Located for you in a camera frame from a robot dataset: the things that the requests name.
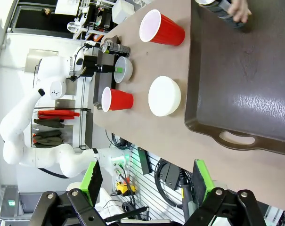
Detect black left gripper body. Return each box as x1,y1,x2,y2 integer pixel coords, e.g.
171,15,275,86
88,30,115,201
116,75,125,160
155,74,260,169
83,58,103,76

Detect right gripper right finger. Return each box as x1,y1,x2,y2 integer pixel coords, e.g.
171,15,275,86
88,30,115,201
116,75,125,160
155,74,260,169
183,159,268,226

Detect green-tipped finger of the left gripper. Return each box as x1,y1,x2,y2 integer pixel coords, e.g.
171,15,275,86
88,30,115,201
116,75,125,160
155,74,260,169
102,65,124,74

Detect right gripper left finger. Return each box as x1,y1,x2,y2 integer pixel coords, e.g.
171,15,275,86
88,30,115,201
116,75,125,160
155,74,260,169
30,160,103,226

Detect black drink can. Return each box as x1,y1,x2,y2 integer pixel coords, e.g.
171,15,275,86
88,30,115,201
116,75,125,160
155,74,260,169
102,40,131,57
195,0,249,30

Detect person's hand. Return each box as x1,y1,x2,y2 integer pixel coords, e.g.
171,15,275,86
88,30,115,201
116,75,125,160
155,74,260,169
228,0,252,23

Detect dark grey serving tray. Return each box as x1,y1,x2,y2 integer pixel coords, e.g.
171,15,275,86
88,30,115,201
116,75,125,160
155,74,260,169
93,35,121,110

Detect translucent white bowl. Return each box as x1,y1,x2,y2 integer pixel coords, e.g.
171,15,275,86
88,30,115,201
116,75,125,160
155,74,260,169
113,56,133,83

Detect small red plastic cup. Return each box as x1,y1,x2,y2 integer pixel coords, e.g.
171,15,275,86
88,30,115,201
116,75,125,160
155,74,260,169
101,86,134,113

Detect yellow emergency stop box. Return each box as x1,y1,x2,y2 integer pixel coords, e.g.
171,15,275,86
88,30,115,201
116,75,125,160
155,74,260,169
115,181,136,196

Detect red folded cloth bundle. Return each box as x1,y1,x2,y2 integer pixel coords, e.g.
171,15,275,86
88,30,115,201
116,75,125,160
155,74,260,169
37,110,81,120

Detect black power box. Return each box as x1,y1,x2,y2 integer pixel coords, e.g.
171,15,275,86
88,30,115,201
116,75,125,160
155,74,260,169
137,147,150,175

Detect white opaque bowl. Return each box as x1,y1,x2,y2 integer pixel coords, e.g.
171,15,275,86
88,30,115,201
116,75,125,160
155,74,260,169
148,75,181,117

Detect white storage box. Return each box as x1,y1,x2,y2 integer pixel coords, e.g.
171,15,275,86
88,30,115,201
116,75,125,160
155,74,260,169
112,0,136,24

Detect olive folded cloth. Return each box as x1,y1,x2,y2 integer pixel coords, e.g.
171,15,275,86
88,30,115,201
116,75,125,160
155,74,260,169
33,118,65,129
33,130,64,148

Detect large red plastic cup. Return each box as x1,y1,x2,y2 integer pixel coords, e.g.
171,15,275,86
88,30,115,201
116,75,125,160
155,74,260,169
139,9,186,47

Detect grey equipment case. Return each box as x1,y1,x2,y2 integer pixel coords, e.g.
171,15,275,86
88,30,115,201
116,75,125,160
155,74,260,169
0,185,41,220

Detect black coiled cable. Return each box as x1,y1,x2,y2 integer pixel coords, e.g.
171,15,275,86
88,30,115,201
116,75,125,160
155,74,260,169
154,157,195,208

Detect brown serving tray with handle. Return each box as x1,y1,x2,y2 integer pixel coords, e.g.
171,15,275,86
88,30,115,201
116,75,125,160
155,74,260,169
184,0,285,156

